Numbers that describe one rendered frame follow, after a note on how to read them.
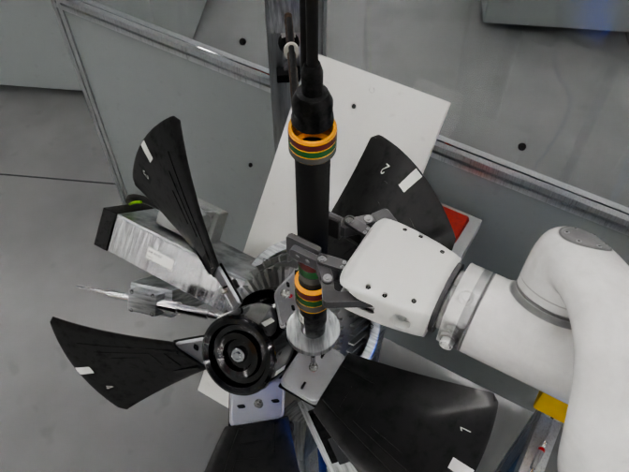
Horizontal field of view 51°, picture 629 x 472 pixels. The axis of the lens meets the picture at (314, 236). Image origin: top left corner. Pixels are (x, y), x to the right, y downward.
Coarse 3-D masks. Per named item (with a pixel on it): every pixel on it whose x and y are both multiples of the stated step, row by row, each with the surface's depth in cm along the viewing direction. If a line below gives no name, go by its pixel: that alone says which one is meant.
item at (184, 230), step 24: (168, 120) 93; (168, 144) 94; (144, 168) 103; (168, 168) 96; (144, 192) 109; (168, 192) 99; (192, 192) 93; (168, 216) 106; (192, 216) 95; (192, 240) 100; (216, 264) 95
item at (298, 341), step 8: (296, 272) 83; (296, 312) 87; (328, 312) 87; (288, 320) 86; (296, 320) 86; (328, 320) 86; (336, 320) 86; (288, 328) 85; (296, 328) 85; (328, 328) 85; (336, 328) 85; (288, 336) 85; (296, 336) 85; (304, 336) 85; (320, 336) 85; (328, 336) 85; (336, 336) 85; (296, 344) 84; (304, 344) 84; (312, 344) 84; (320, 344) 84; (328, 344) 84; (304, 352) 84; (312, 352) 83; (320, 352) 84
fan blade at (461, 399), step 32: (352, 384) 94; (384, 384) 94; (416, 384) 94; (448, 384) 94; (320, 416) 91; (352, 416) 91; (384, 416) 91; (416, 416) 92; (448, 416) 92; (480, 416) 91; (352, 448) 90; (384, 448) 90; (416, 448) 90; (448, 448) 90; (480, 448) 90
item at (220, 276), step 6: (216, 270) 98; (222, 270) 95; (216, 276) 102; (222, 276) 97; (222, 282) 100; (228, 282) 95; (228, 288) 97; (228, 294) 100; (234, 294) 95; (228, 300) 103; (234, 300) 98; (234, 306) 100
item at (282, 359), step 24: (264, 288) 103; (240, 312) 93; (264, 312) 95; (216, 336) 94; (240, 336) 92; (264, 336) 90; (216, 360) 95; (264, 360) 92; (288, 360) 95; (240, 384) 94; (264, 384) 91
